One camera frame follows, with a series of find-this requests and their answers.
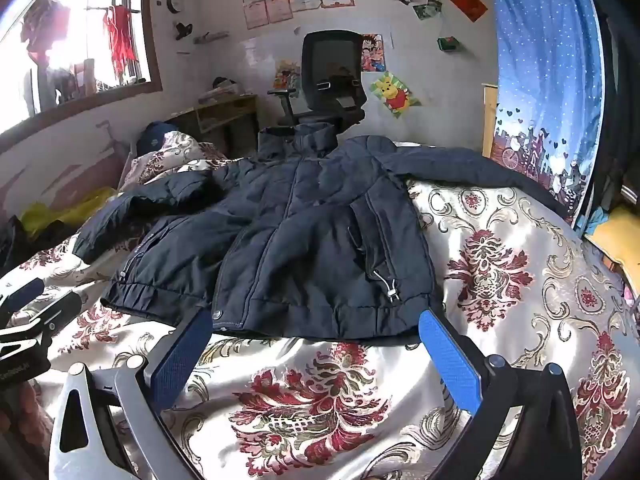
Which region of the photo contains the dark cloth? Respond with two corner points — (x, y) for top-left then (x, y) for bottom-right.
(0, 215), (32, 272)

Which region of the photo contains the red envelope on wall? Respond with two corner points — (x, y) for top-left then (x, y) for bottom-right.
(449, 0), (489, 24)

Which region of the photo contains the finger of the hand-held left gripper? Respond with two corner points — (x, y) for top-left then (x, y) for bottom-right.
(0, 277), (47, 315)
(0, 290), (83, 342)

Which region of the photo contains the wooden framed window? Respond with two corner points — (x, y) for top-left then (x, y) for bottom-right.
(0, 0), (164, 122)

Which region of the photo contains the dark navy padded jacket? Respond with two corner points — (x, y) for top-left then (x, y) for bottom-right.
(72, 122), (572, 347)

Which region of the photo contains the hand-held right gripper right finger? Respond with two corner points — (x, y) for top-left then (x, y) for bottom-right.
(418, 308), (584, 480)

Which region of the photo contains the wooden desk with shelves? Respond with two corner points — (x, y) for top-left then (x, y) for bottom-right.
(167, 94), (261, 154)

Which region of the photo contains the pile of books and papers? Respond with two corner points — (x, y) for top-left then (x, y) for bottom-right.
(197, 76), (246, 104)

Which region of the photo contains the black mesh office chair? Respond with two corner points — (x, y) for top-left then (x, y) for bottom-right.
(267, 31), (368, 128)

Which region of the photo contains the cartoon character wall poster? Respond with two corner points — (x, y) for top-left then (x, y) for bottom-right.
(360, 34), (387, 74)

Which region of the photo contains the yellow-green cloth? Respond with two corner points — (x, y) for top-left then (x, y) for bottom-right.
(20, 186), (119, 241)

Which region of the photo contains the dark blue pillow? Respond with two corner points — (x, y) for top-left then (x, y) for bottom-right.
(136, 121), (181, 156)

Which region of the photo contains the yellow cushion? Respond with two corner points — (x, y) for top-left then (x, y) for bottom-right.
(584, 205), (640, 277)

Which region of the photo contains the floral cream and red bedspread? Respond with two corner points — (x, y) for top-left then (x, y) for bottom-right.
(0, 130), (640, 480)

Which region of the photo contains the colourful comic wall poster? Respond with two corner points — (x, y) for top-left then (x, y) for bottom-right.
(273, 60), (303, 92)

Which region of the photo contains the upright wooden board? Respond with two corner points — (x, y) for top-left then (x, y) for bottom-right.
(481, 82), (501, 159)

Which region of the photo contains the dark red hanging garment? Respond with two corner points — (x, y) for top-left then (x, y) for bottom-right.
(20, 0), (69, 62)

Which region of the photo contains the green wall photo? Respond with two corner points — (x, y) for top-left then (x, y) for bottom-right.
(412, 0), (444, 20)

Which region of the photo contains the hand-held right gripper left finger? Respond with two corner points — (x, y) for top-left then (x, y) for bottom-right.
(47, 309), (216, 480)

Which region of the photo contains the blue starry printed curtain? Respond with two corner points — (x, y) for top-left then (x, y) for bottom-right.
(483, 0), (609, 227)

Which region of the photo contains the yellow bear wall poster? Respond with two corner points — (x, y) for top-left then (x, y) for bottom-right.
(370, 72), (424, 120)

